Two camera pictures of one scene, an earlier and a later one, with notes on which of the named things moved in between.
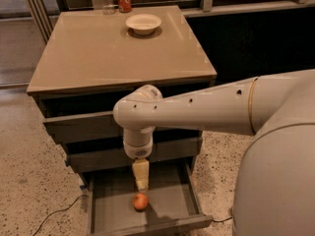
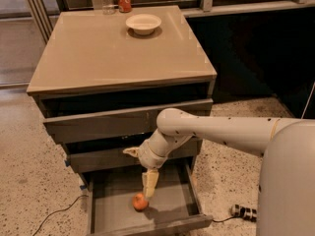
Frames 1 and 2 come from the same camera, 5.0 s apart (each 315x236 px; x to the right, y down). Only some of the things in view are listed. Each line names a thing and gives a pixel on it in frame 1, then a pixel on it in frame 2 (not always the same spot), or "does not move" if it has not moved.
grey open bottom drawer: x=173 y=198 does not move
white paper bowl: x=143 y=24 does not move
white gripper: x=139 y=150 to x=148 y=156
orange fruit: x=140 y=202 does not move
